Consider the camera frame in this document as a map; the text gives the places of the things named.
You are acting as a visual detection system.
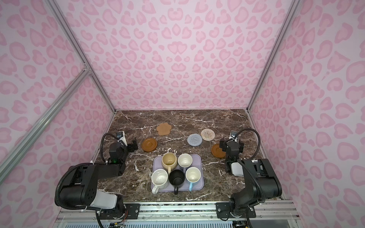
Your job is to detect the beige ceramic mug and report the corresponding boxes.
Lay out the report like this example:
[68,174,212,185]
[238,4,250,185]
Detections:
[162,153,178,174]

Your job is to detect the paw shaped cork coaster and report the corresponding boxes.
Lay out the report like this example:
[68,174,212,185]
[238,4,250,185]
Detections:
[156,123,172,136]

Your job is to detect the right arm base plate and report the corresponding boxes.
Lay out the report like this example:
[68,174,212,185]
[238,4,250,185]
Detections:
[215,202,256,220]

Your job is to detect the white mug blue handle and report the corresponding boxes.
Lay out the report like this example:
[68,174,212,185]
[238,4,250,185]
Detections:
[185,167,201,192]

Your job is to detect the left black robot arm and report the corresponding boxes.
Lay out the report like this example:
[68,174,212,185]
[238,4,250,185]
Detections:
[55,139,138,214]

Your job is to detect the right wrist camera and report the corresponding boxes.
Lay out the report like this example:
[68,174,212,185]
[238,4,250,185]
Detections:
[229,131,237,142]

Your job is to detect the small white cup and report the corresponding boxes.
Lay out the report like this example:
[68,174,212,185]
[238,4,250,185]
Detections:
[178,154,193,169]

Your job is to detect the white mug with handle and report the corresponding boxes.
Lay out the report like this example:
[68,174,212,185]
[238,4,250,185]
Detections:
[151,169,169,194]

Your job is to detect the blue woven round coaster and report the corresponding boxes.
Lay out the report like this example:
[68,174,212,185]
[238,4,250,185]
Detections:
[187,134,203,147]

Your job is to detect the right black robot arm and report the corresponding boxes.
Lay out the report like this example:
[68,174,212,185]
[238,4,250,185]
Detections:
[219,138,282,217]

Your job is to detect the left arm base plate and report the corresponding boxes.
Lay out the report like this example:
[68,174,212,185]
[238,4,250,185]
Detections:
[99,203,140,220]

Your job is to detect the aluminium front rail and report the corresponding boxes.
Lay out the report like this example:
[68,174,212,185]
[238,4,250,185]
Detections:
[52,200,303,228]

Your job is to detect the lavender silicone tray mat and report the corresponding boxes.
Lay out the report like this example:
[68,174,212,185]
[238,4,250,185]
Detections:
[151,154,204,195]

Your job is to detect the multicolour woven round coaster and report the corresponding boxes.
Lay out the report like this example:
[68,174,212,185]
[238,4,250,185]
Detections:
[201,128,215,141]

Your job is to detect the black mug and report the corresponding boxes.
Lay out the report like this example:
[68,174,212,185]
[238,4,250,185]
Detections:
[169,170,185,195]

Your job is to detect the brown wooden saucer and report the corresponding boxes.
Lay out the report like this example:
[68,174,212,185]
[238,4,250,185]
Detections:
[141,138,158,152]
[211,143,226,159]

